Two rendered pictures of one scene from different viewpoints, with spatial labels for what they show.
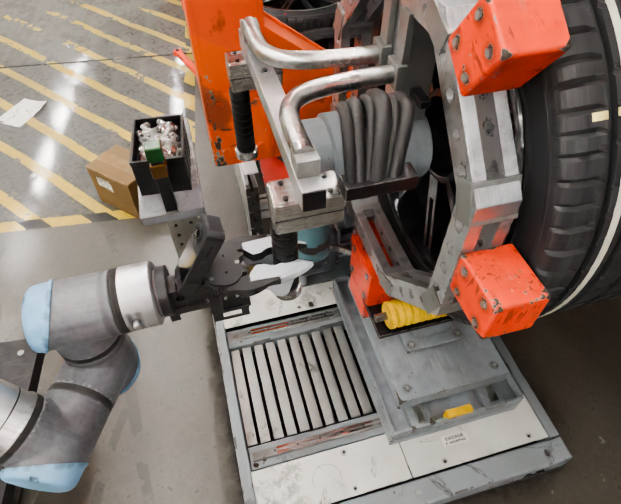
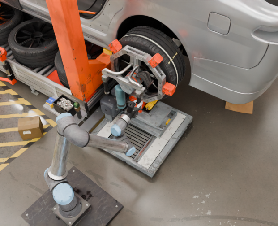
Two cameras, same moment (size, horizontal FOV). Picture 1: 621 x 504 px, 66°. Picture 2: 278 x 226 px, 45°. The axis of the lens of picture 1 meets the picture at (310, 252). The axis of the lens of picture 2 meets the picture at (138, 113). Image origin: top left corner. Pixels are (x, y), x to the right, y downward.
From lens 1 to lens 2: 2.20 m
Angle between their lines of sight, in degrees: 24
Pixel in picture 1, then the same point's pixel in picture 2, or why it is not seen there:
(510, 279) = (169, 86)
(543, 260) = (172, 81)
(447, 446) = (170, 131)
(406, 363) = (152, 119)
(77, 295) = (120, 123)
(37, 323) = (119, 129)
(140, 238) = (49, 141)
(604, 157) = (172, 66)
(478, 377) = (167, 112)
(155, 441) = (109, 176)
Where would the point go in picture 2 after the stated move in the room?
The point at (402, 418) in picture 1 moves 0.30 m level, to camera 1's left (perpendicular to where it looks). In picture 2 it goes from (158, 130) to (136, 147)
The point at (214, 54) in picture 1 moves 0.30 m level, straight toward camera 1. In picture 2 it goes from (81, 76) to (107, 90)
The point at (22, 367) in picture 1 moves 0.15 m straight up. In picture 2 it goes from (78, 172) to (74, 163)
